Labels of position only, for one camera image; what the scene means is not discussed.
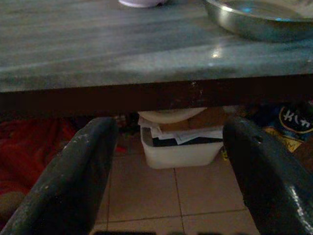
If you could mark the white plastic box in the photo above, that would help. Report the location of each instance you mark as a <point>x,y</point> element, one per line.
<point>182,154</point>

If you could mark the steel round plate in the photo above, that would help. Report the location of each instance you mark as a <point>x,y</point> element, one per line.
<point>259,19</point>

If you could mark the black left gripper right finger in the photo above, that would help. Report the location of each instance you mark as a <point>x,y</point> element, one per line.
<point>271,181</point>

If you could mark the brown cardboard piece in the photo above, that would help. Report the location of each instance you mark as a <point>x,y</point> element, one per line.
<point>198,121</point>

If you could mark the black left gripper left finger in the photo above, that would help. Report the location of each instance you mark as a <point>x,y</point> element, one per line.
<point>66,181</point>

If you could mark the white papers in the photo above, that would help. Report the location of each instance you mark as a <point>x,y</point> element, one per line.
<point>188,134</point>

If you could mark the dark blue printed bag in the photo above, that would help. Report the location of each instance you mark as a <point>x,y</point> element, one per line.
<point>292,120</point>

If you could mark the red cloth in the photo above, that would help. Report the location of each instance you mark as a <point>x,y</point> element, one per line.
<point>27,151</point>

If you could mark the white bowl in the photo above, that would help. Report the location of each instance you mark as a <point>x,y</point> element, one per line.
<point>141,2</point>

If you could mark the table with marble top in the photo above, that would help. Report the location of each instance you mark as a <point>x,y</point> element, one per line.
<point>146,54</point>

